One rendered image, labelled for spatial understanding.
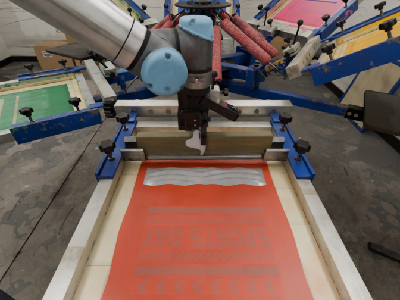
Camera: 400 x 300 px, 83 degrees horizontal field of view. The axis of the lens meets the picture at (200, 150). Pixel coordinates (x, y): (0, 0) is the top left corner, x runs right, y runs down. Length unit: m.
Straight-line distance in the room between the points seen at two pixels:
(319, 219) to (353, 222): 1.46
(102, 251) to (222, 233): 0.27
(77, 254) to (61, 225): 1.43
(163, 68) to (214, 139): 0.35
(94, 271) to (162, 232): 0.16
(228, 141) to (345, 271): 0.40
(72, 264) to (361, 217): 1.93
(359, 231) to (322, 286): 1.48
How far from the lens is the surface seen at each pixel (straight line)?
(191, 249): 0.55
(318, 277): 0.58
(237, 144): 0.69
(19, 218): 2.21
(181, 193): 0.64
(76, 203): 2.08
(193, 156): 0.69
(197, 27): 0.53
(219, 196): 0.64
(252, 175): 0.70
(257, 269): 0.54
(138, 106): 0.90
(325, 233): 0.60
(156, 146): 0.69
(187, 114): 0.60
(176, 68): 0.38
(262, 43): 1.34
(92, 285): 0.56
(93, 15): 0.38
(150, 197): 0.65
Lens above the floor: 1.44
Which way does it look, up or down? 39 degrees down
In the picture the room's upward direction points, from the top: straight up
